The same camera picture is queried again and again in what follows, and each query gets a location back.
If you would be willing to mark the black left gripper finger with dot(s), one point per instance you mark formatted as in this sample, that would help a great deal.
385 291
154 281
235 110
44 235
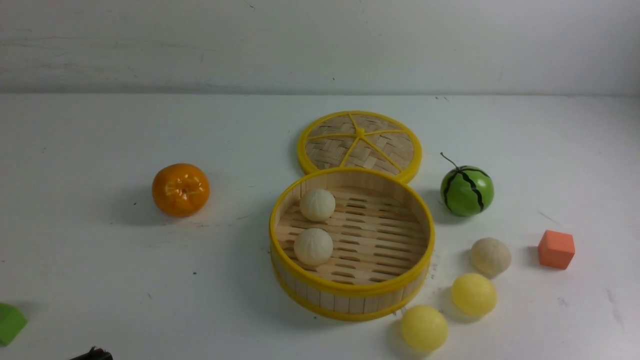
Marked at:
95 353

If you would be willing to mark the white bun bottom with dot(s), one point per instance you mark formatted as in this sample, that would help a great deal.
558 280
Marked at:
313 247

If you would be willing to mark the white bun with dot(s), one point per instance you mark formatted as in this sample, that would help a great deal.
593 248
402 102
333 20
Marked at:
317 205
313 247
490 256

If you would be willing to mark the yellow bun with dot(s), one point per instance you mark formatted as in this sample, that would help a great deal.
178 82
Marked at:
424 328
474 295

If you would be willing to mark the bamboo steamer tray yellow rim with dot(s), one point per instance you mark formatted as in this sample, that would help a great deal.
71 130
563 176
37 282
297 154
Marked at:
383 236

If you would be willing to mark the woven bamboo steamer lid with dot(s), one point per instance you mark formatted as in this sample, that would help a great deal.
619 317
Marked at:
361 139

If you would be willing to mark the green foam block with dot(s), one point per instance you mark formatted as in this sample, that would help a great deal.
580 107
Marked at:
12 322

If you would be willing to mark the orange toy tangerine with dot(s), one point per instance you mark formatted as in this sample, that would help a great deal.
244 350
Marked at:
180 190

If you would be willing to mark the green toy watermelon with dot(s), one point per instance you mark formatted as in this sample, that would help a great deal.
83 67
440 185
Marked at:
466 190

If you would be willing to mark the orange foam cube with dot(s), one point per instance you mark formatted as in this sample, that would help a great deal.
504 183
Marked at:
556 249

